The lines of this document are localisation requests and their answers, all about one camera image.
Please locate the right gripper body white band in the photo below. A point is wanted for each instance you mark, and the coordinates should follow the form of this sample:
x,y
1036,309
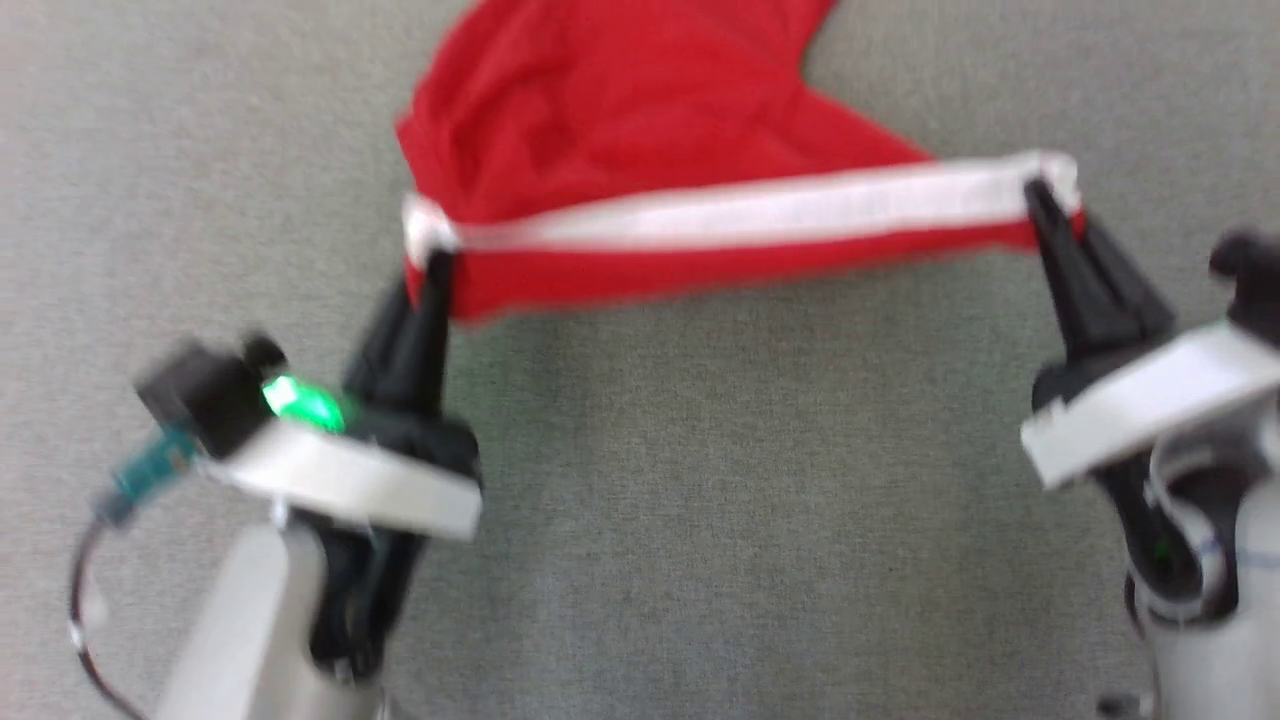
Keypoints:
x,y
1150,400

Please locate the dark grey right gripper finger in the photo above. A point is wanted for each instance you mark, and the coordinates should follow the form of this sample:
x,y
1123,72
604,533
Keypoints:
x,y
1130,300
1075,290

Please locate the grey fabric sofa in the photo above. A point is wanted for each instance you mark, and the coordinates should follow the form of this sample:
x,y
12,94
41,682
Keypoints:
x,y
750,500

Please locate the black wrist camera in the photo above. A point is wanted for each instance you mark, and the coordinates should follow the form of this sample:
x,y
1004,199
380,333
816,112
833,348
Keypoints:
x,y
1250,280
200,395

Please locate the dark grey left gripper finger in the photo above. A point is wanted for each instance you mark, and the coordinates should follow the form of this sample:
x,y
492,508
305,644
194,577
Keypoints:
x,y
432,340
385,350

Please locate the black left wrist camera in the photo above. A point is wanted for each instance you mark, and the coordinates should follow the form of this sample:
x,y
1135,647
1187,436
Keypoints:
x,y
200,395

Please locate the red garment with white waistband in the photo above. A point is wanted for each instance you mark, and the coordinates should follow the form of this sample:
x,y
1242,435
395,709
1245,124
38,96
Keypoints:
x,y
620,100

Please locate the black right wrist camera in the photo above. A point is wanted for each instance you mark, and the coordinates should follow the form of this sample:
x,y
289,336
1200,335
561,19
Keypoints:
x,y
1250,280

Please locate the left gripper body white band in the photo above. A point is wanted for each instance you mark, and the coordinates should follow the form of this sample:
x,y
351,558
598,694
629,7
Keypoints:
x,y
370,470

